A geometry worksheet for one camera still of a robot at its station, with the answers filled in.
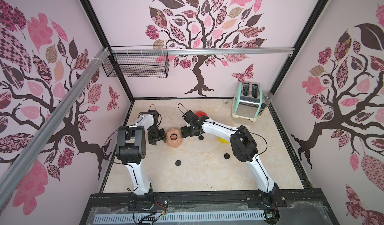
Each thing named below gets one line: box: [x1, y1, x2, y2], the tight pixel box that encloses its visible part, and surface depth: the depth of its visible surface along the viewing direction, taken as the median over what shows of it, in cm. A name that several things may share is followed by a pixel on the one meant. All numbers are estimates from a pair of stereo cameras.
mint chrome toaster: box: [231, 81, 263, 123], surface depth 101 cm
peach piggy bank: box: [166, 128, 183, 148], surface depth 89 cm
